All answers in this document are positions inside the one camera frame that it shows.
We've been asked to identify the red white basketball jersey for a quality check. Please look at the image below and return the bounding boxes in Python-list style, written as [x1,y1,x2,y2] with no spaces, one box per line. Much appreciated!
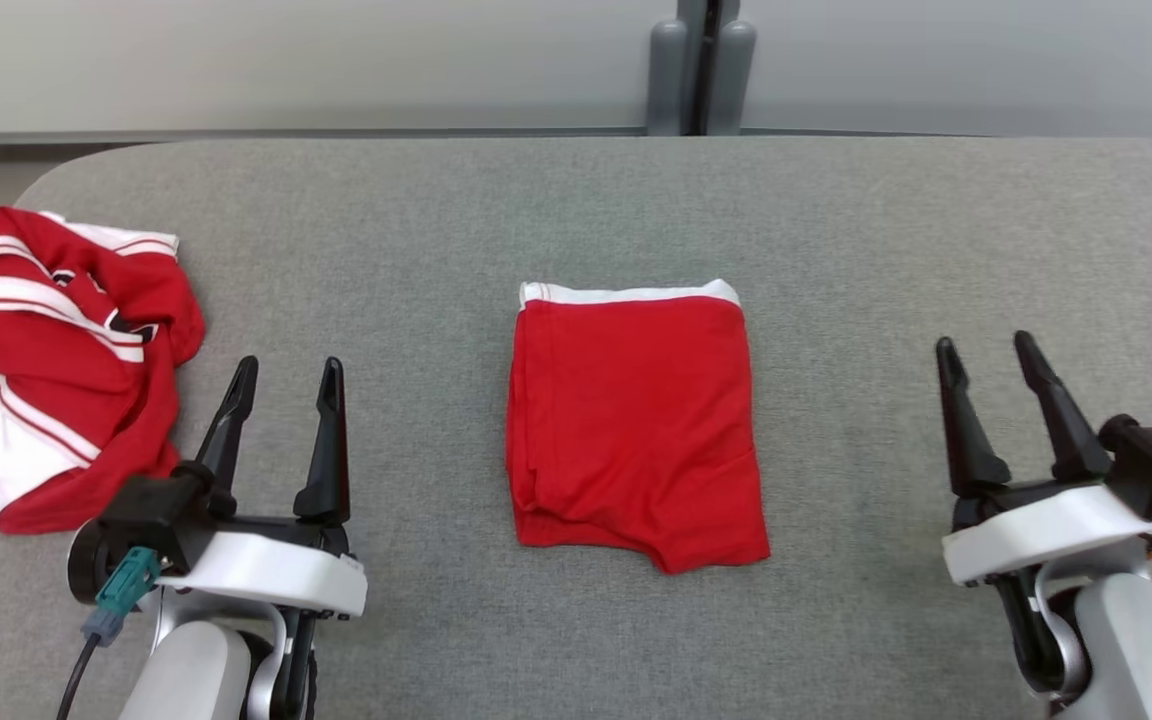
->
[0,206,208,555]

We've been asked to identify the red shorts with white waistband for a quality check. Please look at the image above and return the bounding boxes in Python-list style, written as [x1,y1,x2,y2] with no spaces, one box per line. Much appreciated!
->
[505,279,773,577]

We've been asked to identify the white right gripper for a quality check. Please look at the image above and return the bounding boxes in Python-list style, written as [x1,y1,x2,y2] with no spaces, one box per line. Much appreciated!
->
[936,330,1152,694]

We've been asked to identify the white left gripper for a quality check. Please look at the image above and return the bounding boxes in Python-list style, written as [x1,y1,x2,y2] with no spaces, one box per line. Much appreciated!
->
[156,355,370,717]

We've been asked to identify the grey wall base rail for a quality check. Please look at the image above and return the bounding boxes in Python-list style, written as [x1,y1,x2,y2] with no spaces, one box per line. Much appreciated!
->
[0,126,649,151]

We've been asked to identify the grey metal partition post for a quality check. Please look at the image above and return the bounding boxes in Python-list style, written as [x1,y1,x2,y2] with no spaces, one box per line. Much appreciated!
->
[645,0,759,137]

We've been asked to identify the left teal plug black cable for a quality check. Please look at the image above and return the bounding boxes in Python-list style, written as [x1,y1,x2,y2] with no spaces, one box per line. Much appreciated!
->
[56,546,163,720]

